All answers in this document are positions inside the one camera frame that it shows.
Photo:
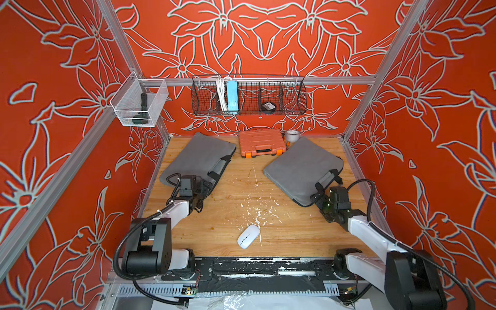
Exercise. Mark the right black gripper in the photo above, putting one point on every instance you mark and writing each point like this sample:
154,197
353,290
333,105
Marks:
321,202

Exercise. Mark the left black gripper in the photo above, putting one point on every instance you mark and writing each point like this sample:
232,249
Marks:
205,190

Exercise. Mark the grey laptop bag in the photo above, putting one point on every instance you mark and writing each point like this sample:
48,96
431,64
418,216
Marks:
203,156
305,171

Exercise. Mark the white computer mouse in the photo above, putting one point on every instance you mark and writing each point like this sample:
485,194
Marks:
248,236

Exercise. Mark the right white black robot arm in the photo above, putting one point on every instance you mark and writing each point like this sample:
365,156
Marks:
409,278

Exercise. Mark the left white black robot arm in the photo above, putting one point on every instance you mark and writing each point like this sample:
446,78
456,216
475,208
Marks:
147,249

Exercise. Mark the orange tool case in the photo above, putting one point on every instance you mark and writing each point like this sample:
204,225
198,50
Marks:
260,142

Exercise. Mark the dark green flashlight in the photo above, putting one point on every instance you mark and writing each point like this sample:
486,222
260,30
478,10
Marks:
142,117

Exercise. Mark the light blue power bank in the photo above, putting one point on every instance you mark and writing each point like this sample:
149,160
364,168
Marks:
232,96

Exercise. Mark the small black square device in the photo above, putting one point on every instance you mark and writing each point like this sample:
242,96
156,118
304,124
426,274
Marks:
268,108

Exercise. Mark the grey duct tape roll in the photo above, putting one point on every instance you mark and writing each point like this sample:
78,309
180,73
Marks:
291,136

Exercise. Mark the black wire wall basket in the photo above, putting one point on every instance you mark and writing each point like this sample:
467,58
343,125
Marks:
288,93

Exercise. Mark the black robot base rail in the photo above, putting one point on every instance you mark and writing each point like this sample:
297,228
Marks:
266,275

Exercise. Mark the clear acrylic wall box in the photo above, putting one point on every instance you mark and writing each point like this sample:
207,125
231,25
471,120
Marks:
126,103

